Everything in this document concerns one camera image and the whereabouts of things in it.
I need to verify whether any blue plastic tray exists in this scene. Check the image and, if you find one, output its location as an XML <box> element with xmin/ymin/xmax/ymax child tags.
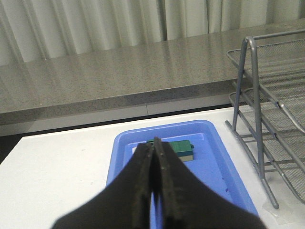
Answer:
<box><xmin>107</xmin><ymin>120</ymin><xmax>258</xmax><ymax>229</ymax></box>

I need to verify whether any green terminal block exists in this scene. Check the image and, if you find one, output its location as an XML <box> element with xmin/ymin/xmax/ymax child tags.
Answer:
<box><xmin>146</xmin><ymin>140</ymin><xmax>195</xmax><ymax>163</ymax></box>

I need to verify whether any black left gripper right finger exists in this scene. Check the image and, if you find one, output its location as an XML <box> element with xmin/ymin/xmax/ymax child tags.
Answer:
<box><xmin>153</xmin><ymin>137</ymin><xmax>265</xmax><ymax>229</ymax></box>

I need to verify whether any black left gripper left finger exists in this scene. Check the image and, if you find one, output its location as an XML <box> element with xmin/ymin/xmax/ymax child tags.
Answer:
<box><xmin>53</xmin><ymin>143</ymin><xmax>153</xmax><ymax>229</ymax></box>

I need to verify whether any white curtain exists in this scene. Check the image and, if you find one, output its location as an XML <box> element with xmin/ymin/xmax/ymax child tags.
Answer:
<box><xmin>0</xmin><ymin>0</ymin><xmax>305</xmax><ymax>65</ymax></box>

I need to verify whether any grey metal rack frame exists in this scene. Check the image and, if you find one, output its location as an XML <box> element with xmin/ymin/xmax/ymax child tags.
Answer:
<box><xmin>226</xmin><ymin>29</ymin><xmax>305</xmax><ymax>208</ymax></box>

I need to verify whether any silver mesh tray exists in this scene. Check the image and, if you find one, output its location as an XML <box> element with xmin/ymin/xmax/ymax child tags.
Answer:
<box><xmin>229</xmin><ymin>88</ymin><xmax>305</xmax><ymax>172</ymax></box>
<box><xmin>227</xmin><ymin>39</ymin><xmax>305</xmax><ymax>133</ymax></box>
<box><xmin>252</xmin><ymin>133</ymin><xmax>305</xmax><ymax>205</ymax></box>

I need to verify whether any grey stone counter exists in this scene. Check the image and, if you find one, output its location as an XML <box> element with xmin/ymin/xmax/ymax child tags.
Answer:
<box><xmin>0</xmin><ymin>19</ymin><xmax>305</xmax><ymax>136</ymax></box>

